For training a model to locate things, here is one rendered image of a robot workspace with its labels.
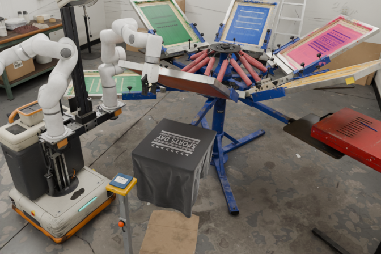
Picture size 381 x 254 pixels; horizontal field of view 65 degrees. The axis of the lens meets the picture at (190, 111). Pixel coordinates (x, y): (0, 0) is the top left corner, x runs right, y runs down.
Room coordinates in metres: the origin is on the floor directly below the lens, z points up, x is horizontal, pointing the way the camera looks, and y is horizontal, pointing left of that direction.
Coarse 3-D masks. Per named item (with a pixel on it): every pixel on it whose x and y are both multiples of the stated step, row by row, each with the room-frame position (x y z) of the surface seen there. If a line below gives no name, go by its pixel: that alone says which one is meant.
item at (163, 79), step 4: (136, 72) 1.72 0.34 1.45; (140, 72) 1.66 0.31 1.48; (160, 76) 1.61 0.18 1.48; (164, 76) 1.57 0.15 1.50; (160, 80) 1.84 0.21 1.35; (164, 80) 1.78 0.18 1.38; (168, 80) 1.72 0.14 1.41; (172, 80) 1.67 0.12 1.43; (164, 84) 2.11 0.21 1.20; (168, 84) 2.03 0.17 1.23; (172, 84) 1.95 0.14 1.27; (176, 84) 1.88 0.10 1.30; (180, 84) 1.82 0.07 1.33; (180, 88) 2.12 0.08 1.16; (184, 88) 2.04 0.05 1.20; (188, 88) 1.96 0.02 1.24
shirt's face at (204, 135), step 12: (168, 120) 1.98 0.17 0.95; (156, 132) 1.81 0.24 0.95; (180, 132) 1.82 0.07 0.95; (192, 132) 1.83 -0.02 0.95; (204, 132) 1.83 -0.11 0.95; (144, 144) 1.66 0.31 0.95; (204, 144) 1.69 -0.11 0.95; (156, 156) 1.53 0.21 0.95; (168, 156) 1.53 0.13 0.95; (180, 156) 1.54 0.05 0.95; (192, 156) 1.54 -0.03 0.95; (192, 168) 1.43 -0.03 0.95
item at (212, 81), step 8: (120, 64) 1.62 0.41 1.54; (128, 64) 1.61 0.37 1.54; (136, 64) 1.60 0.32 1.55; (160, 72) 1.53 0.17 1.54; (168, 72) 1.52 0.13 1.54; (176, 72) 1.51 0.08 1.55; (184, 72) 1.50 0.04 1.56; (192, 80) 1.46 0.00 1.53; (200, 80) 1.45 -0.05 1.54; (208, 80) 1.44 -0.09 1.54; (216, 80) 1.46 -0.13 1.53; (176, 88) 2.21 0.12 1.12; (216, 88) 1.56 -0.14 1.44; (224, 88) 1.65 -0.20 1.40
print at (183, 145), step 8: (160, 136) 1.76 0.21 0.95; (168, 136) 1.76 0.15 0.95; (176, 136) 1.77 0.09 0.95; (184, 136) 1.77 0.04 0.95; (152, 144) 1.66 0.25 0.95; (160, 144) 1.67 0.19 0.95; (168, 144) 1.67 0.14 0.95; (176, 144) 1.67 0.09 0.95; (184, 144) 1.68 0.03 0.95; (192, 144) 1.68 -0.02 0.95; (176, 152) 1.58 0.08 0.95; (184, 152) 1.59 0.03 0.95; (192, 152) 1.59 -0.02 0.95
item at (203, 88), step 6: (174, 78) 1.56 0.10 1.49; (186, 84) 1.74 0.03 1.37; (192, 84) 1.65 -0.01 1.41; (198, 84) 1.58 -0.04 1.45; (204, 84) 1.51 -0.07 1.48; (198, 90) 1.91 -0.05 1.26; (204, 90) 1.81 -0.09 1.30; (210, 90) 1.72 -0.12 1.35; (216, 90) 1.64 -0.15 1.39; (216, 96) 2.06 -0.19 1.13; (222, 96) 1.94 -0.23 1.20
